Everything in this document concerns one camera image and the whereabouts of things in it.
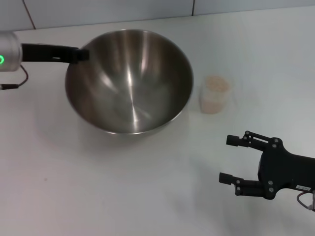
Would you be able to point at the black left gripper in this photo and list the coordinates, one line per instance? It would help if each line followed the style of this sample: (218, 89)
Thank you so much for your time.
(44, 52)

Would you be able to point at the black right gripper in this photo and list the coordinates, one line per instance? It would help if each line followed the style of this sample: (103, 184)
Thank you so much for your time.
(283, 169)

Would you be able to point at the stainless steel mixing bowl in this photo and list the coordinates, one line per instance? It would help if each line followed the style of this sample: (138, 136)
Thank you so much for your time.
(128, 86)

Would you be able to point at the clear plastic cup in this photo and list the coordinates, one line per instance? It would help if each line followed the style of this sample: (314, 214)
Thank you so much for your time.
(216, 104)

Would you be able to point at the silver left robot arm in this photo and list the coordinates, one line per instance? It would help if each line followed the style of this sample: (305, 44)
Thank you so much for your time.
(9, 51)

